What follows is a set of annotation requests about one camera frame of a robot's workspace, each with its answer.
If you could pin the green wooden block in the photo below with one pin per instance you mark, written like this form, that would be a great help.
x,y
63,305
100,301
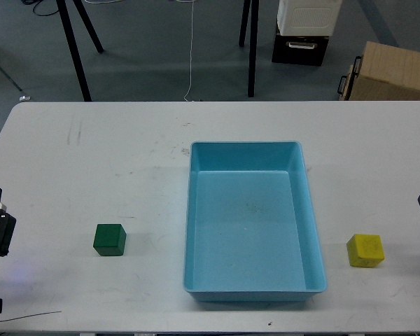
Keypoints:
x,y
109,239

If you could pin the wooden box with handles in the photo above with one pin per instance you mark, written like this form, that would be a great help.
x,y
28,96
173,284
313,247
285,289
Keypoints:
x,y
382,73

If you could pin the white appliance box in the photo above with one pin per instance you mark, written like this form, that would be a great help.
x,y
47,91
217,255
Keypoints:
x,y
307,18

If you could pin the black storage crate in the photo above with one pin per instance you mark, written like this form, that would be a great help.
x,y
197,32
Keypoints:
x,y
299,50

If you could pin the black right tripod legs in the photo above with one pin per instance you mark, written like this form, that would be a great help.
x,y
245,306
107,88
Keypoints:
x,y
250,12

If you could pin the yellow wooden block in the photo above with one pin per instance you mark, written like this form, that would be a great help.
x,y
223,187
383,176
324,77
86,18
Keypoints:
x,y
365,250

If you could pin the light blue plastic box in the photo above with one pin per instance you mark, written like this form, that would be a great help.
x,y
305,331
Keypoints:
x,y
251,233

